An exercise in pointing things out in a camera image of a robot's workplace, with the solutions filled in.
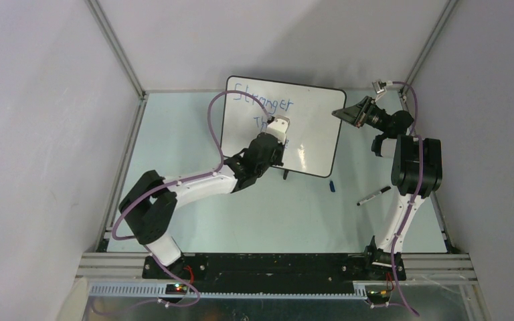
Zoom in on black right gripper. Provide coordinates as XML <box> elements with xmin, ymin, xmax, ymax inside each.
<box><xmin>333</xmin><ymin>95</ymin><xmax>390</xmax><ymax>134</ymax></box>

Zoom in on white whiteboard black frame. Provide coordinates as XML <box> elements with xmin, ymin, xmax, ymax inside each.
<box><xmin>221</xmin><ymin>76</ymin><xmax>347</xmax><ymax>177</ymax></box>

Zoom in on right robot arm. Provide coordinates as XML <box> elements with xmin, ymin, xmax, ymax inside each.
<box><xmin>332</xmin><ymin>96</ymin><xmax>443</xmax><ymax>280</ymax></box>

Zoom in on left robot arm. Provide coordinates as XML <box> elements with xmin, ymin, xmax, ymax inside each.
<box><xmin>114</xmin><ymin>132</ymin><xmax>286</xmax><ymax>279</ymax></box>

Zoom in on black marker pen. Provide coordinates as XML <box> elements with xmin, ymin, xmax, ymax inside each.
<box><xmin>356</xmin><ymin>186</ymin><xmax>391</xmax><ymax>207</ymax></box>

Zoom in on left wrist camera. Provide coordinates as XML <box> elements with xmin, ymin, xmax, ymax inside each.
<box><xmin>265</xmin><ymin>116</ymin><xmax>290</xmax><ymax>145</ymax></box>

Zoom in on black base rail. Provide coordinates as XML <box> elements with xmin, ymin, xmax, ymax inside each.
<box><xmin>168</xmin><ymin>253</ymin><xmax>392</xmax><ymax>294</ymax></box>

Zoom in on grey cable duct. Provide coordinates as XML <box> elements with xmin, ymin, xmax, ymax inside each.
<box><xmin>89</xmin><ymin>282</ymin><xmax>367</xmax><ymax>300</ymax></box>

